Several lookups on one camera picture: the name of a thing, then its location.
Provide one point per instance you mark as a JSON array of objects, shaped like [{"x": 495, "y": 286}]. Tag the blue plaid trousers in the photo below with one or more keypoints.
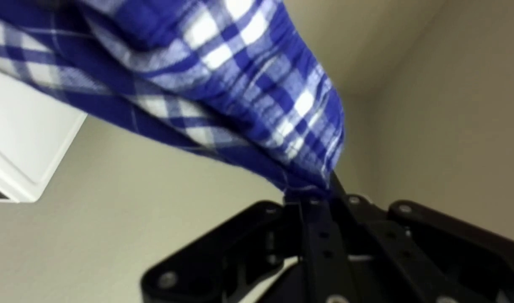
[{"x": 227, "y": 79}]

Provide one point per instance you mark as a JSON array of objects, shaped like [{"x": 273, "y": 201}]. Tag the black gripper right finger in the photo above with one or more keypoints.
[{"x": 424, "y": 256}]

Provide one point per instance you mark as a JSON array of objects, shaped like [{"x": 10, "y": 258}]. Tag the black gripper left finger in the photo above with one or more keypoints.
[{"x": 296, "y": 243}]

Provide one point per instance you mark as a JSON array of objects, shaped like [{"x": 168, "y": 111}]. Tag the white washing machine far side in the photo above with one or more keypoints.
[{"x": 35, "y": 132}]

